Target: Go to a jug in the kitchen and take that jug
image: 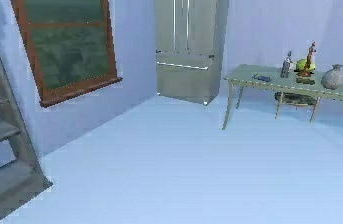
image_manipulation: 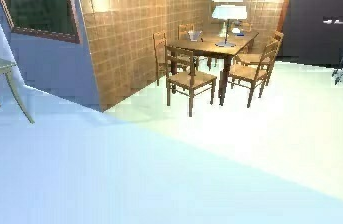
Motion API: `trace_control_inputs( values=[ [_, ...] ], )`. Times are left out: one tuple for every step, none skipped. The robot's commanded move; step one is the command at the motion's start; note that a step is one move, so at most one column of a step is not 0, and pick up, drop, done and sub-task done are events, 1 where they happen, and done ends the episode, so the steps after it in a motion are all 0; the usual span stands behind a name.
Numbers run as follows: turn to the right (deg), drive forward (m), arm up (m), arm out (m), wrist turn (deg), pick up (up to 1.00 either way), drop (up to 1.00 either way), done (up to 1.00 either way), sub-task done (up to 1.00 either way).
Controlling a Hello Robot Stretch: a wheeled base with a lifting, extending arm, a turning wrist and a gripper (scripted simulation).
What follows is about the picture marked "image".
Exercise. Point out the grey round jug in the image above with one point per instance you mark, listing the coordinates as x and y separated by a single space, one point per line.
332 78

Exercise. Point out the grey steel fridge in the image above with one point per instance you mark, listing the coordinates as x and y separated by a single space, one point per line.
187 73

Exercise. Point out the small blue flat object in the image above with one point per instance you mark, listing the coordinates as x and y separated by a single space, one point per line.
262 78

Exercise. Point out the brown framed window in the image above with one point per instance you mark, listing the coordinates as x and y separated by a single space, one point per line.
69 50

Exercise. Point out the grey slim bottle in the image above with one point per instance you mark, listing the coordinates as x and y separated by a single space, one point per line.
285 66

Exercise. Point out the wooden chair dark seat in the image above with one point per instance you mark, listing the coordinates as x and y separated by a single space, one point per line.
297 100

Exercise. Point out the green yellow round fruit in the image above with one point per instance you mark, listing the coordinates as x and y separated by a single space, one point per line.
301 64

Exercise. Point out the pale green table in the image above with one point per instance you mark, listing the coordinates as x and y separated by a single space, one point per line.
312 87

